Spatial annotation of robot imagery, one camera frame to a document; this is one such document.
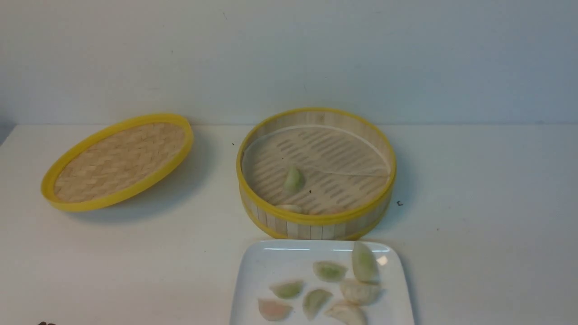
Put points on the green dumpling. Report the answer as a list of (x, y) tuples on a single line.
[(287, 290), (364, 263), (314, 301), (329, 271), (294, 180)]

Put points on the green dumpling on plate top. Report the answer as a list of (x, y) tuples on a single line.
[(329, 271)]

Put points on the white square plate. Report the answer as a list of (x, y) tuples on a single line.
[(275, 261)]

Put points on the white dumpling on plate right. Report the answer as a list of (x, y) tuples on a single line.
[(360, 293)]

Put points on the white dumpling on plate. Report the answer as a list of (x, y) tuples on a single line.
[(347, 314), (360, 293)]

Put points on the pink dumpling on plate left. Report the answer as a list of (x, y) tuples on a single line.
[(274, 310)]

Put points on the white dumpling on plate bottom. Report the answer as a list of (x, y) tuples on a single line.
[(347, 314)]

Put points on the yellow-rimmed bamboo steamer basket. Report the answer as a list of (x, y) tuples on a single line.
[(349, 167)]

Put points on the yellow-rimmed bamboo steamer lid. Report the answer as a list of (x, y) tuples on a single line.
[(118, 162)]

